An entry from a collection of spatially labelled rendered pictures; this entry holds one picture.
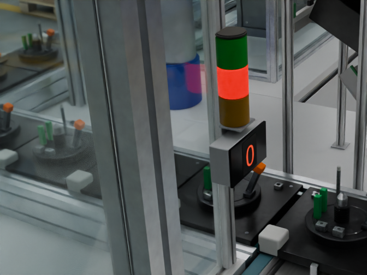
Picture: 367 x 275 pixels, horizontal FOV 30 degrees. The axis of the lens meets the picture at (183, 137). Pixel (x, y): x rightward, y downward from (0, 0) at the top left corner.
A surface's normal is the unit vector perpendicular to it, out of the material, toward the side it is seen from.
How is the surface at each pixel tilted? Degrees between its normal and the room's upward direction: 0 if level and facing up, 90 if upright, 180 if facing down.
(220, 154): 90
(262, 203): 0
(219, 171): 90
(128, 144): 90
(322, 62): 0
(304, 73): 0
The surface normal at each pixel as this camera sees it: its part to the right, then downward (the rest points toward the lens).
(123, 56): -0.55, 0.40
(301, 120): -0.07, -0.89
